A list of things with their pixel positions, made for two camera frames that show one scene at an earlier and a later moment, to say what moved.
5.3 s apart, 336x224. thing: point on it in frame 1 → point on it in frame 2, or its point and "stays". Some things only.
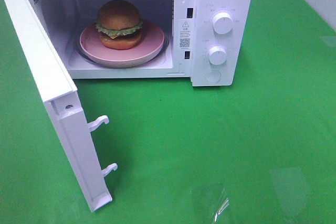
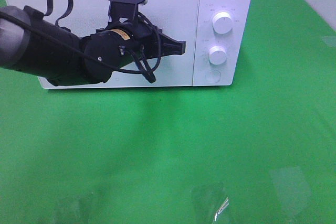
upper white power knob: (222, 23) stays
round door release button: (212, 76) stays
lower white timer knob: (217, 55) stays
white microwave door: (60, 92) → (173, 10)
